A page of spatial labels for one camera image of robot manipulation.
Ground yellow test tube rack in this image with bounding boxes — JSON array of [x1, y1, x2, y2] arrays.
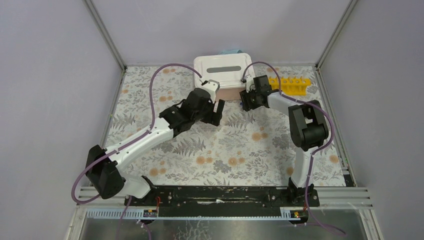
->
[[268, 77, 311, 96]]

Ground light blue cloth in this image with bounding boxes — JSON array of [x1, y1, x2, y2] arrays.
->
[[219, 49, 244, 55]]

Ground white plastic bin lid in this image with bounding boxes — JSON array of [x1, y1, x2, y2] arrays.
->
[[193, 53, 255, 89]]

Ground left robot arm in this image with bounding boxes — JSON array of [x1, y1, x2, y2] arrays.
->
[[85, 86, 225, 206]]

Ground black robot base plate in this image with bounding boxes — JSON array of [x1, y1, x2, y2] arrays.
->
[[124, 185, 320, 218]]

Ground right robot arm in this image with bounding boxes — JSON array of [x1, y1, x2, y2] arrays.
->
[[240, 75, 330, 206]]

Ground floral table mat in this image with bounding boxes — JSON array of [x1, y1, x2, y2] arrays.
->
[[99, 65, 349, 187]]

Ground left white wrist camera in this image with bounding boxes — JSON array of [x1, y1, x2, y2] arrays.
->
[[200, 79, 220, 103]]

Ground pink plastic bin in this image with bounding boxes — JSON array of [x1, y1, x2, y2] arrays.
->
[[215, 87, 245, 101]]

